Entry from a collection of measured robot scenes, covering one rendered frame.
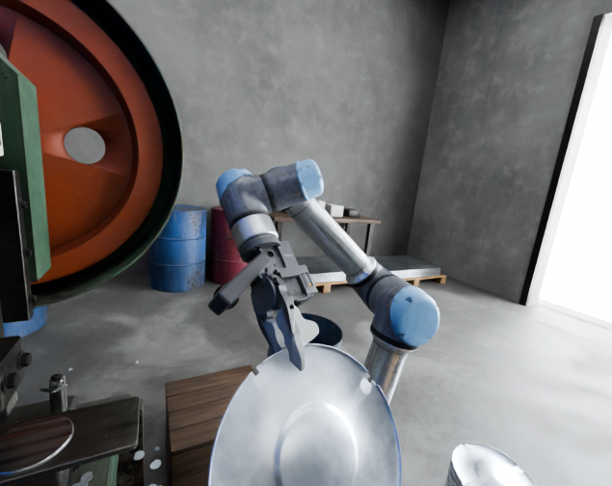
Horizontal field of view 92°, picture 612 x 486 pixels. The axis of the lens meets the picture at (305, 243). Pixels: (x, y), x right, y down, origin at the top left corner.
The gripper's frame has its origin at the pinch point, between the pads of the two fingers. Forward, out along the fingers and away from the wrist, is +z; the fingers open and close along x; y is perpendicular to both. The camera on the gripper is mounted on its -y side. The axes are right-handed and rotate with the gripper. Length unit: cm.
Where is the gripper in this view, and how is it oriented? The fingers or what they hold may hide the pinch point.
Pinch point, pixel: (292, 364)
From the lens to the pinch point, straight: 46.7
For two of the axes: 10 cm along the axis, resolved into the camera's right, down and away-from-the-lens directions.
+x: -5.3, 5.3, 6.6
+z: 3.9, 8.4, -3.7
